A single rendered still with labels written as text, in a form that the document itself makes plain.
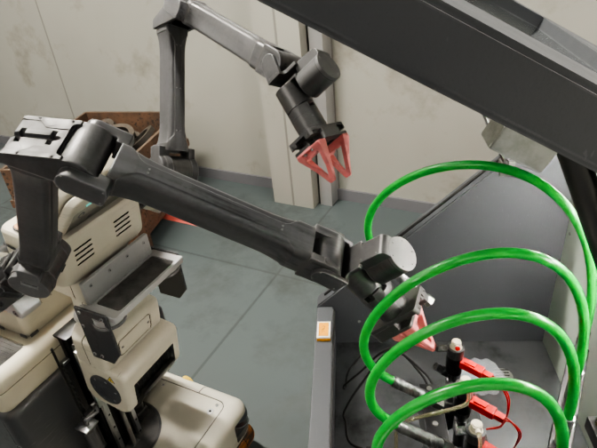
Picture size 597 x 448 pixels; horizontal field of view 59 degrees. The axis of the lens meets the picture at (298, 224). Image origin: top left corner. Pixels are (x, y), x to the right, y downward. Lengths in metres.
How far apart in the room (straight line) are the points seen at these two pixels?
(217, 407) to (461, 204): 1.21
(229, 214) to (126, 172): 0.15
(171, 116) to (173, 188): 0.59
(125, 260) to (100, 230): 0.10
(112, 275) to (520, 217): 0.93
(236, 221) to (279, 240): 0.07
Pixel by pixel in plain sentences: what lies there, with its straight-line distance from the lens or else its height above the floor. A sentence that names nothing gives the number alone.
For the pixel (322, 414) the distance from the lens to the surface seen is 1.07.
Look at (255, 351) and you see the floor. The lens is 2.54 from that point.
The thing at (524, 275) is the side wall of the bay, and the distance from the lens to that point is 1.28.
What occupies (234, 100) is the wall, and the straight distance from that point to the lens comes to 3.70.
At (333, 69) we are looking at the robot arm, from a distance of 0.99.
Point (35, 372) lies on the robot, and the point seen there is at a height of 0.75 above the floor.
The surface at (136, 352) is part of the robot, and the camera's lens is 1.50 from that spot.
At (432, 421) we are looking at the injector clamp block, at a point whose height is 0.98.
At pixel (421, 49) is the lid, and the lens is 0.29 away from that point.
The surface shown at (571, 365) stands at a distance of 0.76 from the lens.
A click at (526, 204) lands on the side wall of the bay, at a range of 1.17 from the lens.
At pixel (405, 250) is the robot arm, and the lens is 0.81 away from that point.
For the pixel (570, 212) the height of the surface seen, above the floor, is 1.38.
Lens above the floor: 1.80
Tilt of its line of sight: 32 degrees down
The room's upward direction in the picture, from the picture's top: 6 degrees counter-clockwise
